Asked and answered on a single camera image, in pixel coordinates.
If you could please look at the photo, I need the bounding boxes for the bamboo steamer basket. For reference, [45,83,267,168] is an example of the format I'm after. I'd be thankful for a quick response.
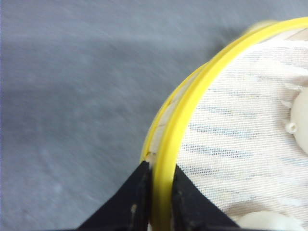
[141,17,308,231]

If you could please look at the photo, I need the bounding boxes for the white gauze liner cloth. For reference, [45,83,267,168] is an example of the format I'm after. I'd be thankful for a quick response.
[177,40,308,226]

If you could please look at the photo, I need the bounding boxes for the white bun left rear basket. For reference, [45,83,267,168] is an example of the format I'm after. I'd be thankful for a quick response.
[285,88,308,154]

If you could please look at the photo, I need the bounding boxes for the white bun near gripper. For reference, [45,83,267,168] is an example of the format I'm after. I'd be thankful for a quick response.
[236,211,305,231]

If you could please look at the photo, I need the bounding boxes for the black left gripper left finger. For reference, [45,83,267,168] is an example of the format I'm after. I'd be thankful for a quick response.
[77,161,150,231]

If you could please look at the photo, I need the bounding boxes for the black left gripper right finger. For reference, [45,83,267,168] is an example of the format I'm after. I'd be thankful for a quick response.
[171,166,240,231]

